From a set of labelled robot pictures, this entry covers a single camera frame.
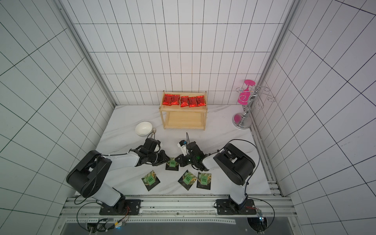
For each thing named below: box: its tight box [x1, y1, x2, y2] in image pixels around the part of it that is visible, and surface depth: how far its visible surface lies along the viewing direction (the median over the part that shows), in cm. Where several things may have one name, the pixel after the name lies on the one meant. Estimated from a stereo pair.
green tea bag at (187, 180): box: [177, 169, 198, 191], surface depth 83 cm
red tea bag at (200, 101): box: [195, 94, 207, 107], surface depth 94 cm
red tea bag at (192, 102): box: [187, 96, 198, 108], surface depth 92 cm
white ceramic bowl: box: [135, 121, 153, 136], surface depth 103 cm
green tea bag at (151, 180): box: [141, 169, 161, 192], surface depth 83 cm
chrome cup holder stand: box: [232, 85, 276, 130], surface depth 102 cm
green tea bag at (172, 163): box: [166, 157, 179, 168], surface depth 89 cm
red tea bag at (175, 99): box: [170, 94, 181, 106], surface depth 94 cm
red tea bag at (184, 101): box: [180, 95, 190, 108], surface depth 92 cm
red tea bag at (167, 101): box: [162, 94, 173, 107], surface depth 94 cm
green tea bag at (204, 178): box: [197, 171, 212, 186], surface depth 83 cm
